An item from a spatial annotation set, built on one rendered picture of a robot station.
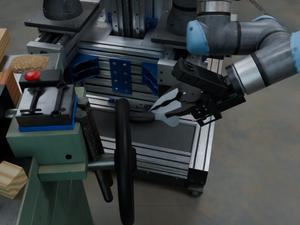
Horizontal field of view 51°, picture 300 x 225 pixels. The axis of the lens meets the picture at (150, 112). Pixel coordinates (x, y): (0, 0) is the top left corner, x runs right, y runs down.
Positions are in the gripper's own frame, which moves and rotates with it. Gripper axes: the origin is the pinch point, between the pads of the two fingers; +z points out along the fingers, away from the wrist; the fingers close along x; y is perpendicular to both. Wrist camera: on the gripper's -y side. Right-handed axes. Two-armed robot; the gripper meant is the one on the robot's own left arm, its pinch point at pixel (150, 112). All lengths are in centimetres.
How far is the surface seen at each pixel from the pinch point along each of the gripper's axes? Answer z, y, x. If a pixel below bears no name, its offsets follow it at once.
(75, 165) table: 15.6, -4.9, -10.8
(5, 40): 33.1, -20.9, 30.6
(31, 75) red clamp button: 13.8, -21.7, -0.5
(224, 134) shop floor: 2, 103, 72
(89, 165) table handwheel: 16.4, 0.5, -7.2
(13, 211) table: 21.8, -12.0, -22.1
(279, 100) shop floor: -36, 125, 99
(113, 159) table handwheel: 11.6, 2.5, -6.4
